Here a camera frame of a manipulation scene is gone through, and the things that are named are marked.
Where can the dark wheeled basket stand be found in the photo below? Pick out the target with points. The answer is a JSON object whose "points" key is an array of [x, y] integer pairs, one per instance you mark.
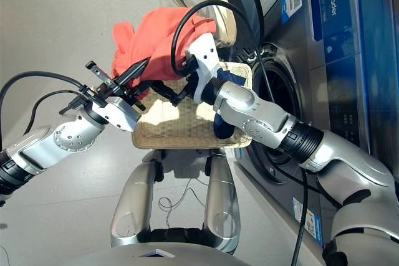
{"points": [[159, 172]]}

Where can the pale woven laundry basket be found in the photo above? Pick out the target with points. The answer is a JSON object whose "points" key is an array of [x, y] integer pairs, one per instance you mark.
{"points": [[174, 122]]}

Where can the blue white energy label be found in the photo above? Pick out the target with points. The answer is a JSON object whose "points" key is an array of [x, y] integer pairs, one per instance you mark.
{"points": [[308, 222]]}

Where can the grey front-load washing machine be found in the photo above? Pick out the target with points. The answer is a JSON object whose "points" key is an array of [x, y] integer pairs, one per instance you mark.
{"points": [[343, 91]]}

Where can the navy blue garment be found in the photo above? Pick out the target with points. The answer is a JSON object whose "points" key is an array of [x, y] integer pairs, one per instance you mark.
{"points": [[223, 130]]}

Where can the coral red garment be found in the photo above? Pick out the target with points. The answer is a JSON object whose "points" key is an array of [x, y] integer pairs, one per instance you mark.
{"points": [[156, 38]]}

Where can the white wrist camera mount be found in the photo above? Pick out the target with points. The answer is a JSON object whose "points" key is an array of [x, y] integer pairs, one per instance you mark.
{"points": [[121, 116], [205, 57]]}

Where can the silver robot leg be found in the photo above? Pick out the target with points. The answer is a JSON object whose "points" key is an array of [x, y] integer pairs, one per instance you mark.
{"points": [[134, 203], [221, 203]]}

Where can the silver robot torso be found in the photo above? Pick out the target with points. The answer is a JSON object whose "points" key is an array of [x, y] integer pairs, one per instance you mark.
{"points": [[174, 255]]}

